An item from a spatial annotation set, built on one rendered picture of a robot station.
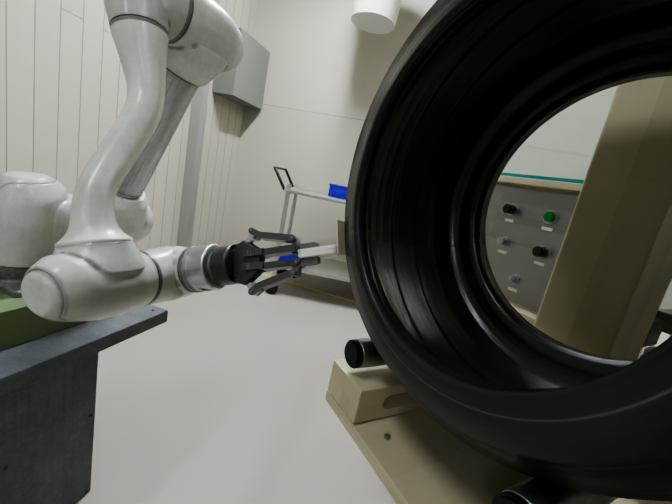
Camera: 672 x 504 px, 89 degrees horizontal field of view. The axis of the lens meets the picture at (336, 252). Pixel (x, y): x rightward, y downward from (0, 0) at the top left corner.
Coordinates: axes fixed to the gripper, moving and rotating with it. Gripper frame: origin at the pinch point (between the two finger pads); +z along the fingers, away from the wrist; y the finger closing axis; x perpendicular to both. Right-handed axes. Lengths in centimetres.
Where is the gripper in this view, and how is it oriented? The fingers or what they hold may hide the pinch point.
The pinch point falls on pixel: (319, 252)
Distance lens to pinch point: 59.4
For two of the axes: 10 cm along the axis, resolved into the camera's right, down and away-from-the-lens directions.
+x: -3.0, -2.1, -9.3
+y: 0.6, 9.7, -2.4
